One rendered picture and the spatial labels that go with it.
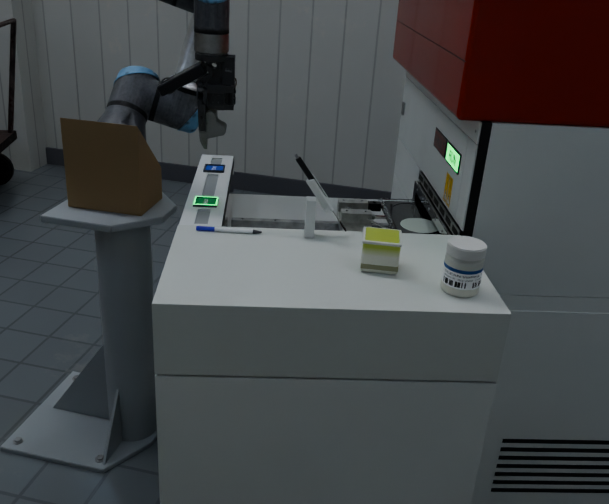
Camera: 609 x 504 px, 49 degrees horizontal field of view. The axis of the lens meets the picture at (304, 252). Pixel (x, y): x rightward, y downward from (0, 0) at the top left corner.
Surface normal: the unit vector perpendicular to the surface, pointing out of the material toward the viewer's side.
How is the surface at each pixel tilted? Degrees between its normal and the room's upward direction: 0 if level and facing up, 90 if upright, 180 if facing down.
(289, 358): 90
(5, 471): 0
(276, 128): 90
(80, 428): 0
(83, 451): 0
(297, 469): 90
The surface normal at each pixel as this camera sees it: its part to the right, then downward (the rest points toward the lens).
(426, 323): 0.04, 0.42
